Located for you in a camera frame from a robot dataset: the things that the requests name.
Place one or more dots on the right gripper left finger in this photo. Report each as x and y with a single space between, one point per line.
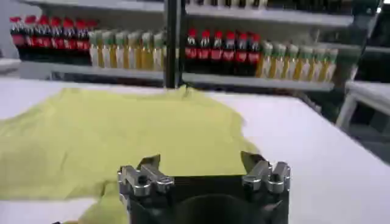
143 179

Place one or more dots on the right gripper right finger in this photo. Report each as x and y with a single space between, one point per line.
265 178

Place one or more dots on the yellow-green shirt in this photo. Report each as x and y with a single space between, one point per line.
122 137

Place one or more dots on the shelf rack with bottles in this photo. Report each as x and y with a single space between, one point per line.
213 54

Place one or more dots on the white table with metal frame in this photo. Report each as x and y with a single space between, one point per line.
365 91

